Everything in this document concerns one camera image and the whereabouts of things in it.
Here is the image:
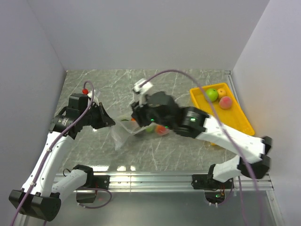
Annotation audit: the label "small orange fruit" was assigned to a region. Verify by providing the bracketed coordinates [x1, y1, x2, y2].
[217, 88, 227, 99]

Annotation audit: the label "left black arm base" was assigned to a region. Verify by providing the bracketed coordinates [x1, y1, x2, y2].
[76, 175, 112, 209]

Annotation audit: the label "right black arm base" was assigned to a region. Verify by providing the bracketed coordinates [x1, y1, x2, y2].
[191, 174, 234, 207]

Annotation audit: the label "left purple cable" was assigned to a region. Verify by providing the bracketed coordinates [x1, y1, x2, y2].
[9, 81, 113, 226]

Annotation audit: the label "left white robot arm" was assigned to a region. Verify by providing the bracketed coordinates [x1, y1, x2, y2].
[9, 92, 115, 222]

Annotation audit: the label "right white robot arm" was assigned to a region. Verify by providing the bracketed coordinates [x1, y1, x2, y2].
[131, 91, 272, 188]

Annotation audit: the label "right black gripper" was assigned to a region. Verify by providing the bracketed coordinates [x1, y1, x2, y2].
[131, 92, 173, 129]

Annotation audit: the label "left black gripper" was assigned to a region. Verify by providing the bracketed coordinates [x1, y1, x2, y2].
[80, 102, 116, 129]

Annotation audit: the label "green apple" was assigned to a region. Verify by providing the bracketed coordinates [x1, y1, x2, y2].
[206, 89, 219, 102]

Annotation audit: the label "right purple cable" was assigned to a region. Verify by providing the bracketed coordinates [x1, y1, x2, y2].
[143, 69, 264, 226]

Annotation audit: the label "purple cable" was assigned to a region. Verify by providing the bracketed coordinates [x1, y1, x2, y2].
[143, 69, 264, 226]
[9, 81, 113, 226]

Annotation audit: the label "yellow plastic tray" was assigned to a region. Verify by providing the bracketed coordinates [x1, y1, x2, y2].
[190, 83, 255, 136]

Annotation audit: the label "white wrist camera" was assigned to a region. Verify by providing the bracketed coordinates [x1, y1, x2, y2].
[81, 88, 102, 109]
[133, 79, 153, 107]

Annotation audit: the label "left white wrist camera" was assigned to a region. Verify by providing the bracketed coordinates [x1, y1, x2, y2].
[81, 88, 102, 109]

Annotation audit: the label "red fruit in bag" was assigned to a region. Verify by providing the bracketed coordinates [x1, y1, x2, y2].
[155, 125, 169, 136]

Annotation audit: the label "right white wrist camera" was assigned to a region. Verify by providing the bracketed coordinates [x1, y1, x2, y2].
[133, 79, 153, 107]

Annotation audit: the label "pink peach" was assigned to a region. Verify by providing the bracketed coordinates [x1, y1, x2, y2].
[219, 96, 233, 110]

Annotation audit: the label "clear plastic bag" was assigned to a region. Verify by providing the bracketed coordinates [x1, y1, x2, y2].
[110, 118, 170, 151]

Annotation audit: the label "aluminium rail frame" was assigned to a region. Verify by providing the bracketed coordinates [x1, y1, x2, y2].
[14, 70, 286, 226]

